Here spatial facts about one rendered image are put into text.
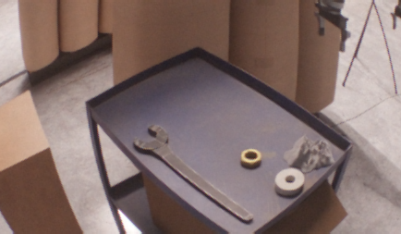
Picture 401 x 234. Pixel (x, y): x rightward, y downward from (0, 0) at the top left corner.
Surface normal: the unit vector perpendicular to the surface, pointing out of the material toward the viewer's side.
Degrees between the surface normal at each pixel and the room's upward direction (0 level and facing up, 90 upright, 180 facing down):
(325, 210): 26
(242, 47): 90
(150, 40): 90
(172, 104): 0
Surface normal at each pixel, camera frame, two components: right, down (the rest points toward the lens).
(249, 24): -0.18, 0.59
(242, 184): 0.02, -0.80
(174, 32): 0.30, 0.58
